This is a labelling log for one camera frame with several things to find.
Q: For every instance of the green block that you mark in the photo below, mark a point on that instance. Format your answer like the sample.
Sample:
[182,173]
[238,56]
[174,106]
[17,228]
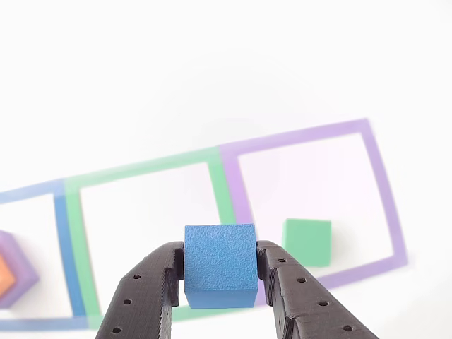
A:
[307,240]

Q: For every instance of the small blue cube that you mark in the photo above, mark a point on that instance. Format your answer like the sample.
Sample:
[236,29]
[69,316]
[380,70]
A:
[219,254]

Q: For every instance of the purple block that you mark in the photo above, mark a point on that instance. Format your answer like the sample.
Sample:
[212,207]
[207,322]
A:
[23,268]

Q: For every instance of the orange block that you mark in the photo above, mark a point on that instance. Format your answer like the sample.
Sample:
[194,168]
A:
[5,279]

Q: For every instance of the green tape square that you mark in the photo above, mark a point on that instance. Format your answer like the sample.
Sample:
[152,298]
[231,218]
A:
[76,247]

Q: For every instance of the blue tape square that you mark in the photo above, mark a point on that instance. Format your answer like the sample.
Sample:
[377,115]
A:
[65,247]

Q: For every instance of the purple tape square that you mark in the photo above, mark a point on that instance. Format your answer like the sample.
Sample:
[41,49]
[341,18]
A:
[240,197]

